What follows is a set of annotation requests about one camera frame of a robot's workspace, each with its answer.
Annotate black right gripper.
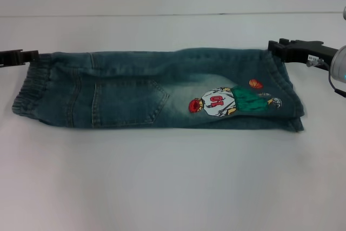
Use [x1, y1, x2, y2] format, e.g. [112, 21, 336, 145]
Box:
[268, 38, 339, 65]

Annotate blue denim shorts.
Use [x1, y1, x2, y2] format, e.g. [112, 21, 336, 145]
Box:
[10, 48, 307, 134]

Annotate black gripper cable with plugs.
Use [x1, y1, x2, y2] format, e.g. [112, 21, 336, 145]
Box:
[306, 58, 346, 94]

